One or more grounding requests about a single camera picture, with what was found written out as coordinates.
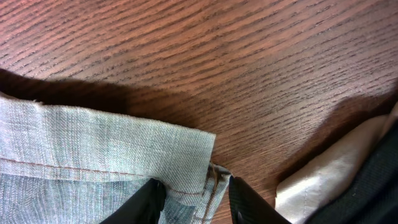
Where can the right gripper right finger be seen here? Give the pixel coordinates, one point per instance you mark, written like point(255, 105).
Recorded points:
point(248, 207)

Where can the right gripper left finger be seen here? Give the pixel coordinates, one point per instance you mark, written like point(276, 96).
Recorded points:
point(144, 207)

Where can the light blue denim shorts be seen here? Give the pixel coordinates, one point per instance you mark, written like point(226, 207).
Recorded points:
point(66, 164)

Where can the white and black garment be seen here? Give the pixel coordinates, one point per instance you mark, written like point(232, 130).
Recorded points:
point(326, 176)

